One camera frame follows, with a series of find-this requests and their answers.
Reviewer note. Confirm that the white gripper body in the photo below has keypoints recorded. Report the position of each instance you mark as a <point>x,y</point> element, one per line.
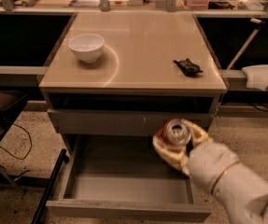
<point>210,164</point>

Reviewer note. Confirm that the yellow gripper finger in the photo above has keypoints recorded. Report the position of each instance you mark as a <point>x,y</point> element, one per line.
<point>196,134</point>
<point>177,159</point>

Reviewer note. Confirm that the red coke can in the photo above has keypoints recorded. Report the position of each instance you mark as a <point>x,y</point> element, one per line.
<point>174,135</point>

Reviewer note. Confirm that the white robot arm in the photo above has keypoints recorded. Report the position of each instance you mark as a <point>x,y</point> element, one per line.
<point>243,193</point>

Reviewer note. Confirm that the open grey drawer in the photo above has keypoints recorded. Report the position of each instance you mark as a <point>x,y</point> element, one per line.
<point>123,177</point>

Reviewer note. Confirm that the grey cabinet with counter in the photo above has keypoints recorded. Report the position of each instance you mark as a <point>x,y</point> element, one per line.
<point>136,71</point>

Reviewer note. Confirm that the closed grey upper drawer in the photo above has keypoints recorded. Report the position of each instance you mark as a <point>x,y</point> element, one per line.
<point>131,123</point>

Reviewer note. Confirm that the black crumpled bag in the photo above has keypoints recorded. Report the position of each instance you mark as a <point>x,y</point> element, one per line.
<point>188,68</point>

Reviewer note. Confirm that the white curved object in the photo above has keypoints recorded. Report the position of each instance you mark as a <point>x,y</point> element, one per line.
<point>257,76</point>

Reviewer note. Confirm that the white stick with tip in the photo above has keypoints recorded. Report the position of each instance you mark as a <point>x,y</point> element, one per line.
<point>258,24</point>

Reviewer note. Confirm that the white bowl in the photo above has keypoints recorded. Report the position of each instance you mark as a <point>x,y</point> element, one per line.
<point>87,47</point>

